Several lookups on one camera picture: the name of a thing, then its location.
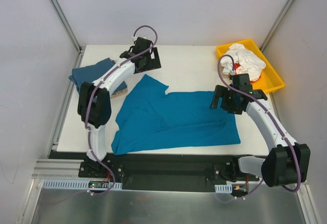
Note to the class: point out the aluminium frame post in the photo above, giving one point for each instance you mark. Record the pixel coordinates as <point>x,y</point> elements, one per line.
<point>63,20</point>
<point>277,23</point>

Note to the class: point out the white cable duct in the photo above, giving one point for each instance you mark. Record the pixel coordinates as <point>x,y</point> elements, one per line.
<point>81,185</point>
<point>225,189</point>

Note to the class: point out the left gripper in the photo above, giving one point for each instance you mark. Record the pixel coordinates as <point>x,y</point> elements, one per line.
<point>149,62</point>

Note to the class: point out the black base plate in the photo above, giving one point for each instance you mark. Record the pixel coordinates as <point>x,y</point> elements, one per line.
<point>229,173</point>

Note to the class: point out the right aluminium frame post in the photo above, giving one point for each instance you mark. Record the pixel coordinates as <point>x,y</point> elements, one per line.
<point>277,23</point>

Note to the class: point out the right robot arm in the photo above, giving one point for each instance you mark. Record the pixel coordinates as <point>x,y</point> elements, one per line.
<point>276,137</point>

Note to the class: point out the white t-shirt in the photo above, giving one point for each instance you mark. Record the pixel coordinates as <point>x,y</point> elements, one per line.
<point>244,56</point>

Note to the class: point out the left aluminium frame post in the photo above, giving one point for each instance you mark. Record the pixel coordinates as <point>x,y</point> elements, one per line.
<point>63,20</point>

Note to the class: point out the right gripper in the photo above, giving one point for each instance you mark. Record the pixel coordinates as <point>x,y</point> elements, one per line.
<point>220,97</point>

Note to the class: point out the teal t-shirt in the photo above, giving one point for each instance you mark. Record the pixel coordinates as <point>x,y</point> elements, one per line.
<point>151,119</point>

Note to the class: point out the left white cable duct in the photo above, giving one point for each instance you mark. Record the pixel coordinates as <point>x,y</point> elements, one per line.
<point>81,185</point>

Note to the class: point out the right white cable duct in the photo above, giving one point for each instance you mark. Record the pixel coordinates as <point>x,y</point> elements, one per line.
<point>225,189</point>

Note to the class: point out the orange garment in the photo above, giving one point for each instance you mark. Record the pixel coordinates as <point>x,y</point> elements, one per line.
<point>253,72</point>

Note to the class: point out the yellow plastic bin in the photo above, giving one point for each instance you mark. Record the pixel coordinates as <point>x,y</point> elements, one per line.
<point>269,81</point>

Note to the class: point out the folded dark blue t-shirt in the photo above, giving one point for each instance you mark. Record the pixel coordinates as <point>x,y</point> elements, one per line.
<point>90,73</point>

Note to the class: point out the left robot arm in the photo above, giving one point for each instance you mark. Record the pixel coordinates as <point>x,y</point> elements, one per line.
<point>94,104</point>

